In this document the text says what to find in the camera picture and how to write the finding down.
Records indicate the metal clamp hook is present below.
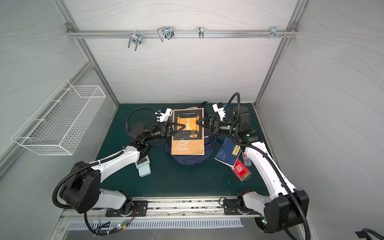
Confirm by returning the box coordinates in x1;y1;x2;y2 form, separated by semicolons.
128;31;142;51
198;27;204;39
157;26;175;42
260;27;287;39

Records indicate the red box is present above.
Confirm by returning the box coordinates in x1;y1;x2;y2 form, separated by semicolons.
231;159;252;182

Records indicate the black cable bottom right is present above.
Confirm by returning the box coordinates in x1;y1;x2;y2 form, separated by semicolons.
354;227;384;240

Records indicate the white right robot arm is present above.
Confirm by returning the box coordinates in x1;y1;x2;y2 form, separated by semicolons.
197;92;311;240

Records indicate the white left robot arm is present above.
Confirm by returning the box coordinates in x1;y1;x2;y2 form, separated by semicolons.
52;108;179;216

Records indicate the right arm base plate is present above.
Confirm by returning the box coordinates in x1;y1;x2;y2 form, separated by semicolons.
219;198;260;216

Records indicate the white green calculator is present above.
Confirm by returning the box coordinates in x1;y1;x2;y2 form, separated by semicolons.
135;156;151;178

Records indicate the aluminium top cross rail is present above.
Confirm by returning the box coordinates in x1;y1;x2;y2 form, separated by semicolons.
67;29;298;40

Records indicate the clear pencil case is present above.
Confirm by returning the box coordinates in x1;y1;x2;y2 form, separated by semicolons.
243;154;252;167

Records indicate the orange brown scroll book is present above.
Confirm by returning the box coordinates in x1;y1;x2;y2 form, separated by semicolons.
171;108;205;156

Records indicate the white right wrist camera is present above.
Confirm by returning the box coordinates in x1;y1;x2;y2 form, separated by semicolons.
212;102;226;121

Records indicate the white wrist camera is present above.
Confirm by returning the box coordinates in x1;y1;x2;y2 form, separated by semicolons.
212;102;226;121
156;108;173;123

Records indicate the navy blue student backpack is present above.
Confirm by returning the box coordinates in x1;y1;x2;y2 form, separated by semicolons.
149;106;217;166

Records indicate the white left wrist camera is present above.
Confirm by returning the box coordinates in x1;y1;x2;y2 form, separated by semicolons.
156;108;173;123

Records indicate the blue passport booklet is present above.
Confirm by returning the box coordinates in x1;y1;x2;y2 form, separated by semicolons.
214;137;242;168

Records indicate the white wire wall basket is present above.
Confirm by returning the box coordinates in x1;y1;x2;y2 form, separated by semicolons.
11;80;106;156

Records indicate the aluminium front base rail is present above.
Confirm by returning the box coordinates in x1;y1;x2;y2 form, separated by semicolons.
59;195;307;221

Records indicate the white slotted cable duct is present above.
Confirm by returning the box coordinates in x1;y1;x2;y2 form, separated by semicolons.
67;218;244;231

